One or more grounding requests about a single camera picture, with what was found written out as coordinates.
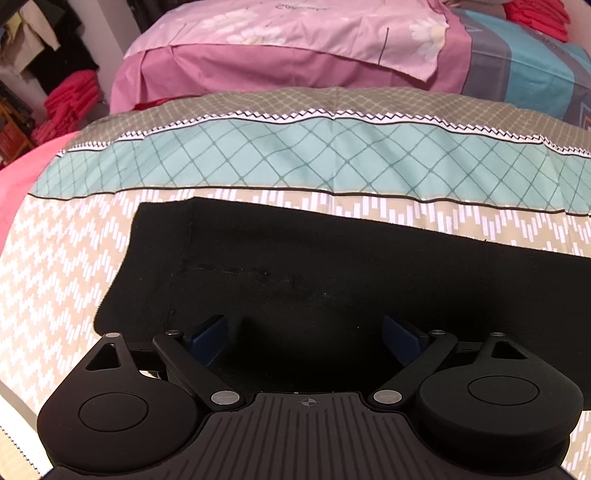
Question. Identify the pink floral pillow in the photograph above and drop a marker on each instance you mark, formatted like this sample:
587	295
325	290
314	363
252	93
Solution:
277	50

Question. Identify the stack of red folded clothes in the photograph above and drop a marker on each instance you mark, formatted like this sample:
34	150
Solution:
71	104

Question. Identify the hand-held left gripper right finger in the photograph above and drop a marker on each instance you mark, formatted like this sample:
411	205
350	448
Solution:
402	341

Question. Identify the wooden furniture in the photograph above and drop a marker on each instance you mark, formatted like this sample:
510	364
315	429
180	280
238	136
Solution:
16	134

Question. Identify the blue grey striped pillow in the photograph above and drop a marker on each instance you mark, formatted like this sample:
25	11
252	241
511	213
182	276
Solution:
526	74

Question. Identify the dark hanging clothes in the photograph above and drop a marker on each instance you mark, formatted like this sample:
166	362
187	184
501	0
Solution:
41	37

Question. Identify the patterned beige teal bedsheet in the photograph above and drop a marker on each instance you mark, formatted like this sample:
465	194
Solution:
277	152

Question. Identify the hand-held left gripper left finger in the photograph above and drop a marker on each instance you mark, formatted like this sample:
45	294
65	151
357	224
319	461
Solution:
208	339

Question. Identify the pink blanket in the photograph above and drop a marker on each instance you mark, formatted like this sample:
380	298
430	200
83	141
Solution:
32	170

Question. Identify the red folded cloth pile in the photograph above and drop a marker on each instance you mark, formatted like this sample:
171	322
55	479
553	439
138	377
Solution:
538	18

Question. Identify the black pants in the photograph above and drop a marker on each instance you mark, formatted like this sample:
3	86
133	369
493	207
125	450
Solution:
323	277

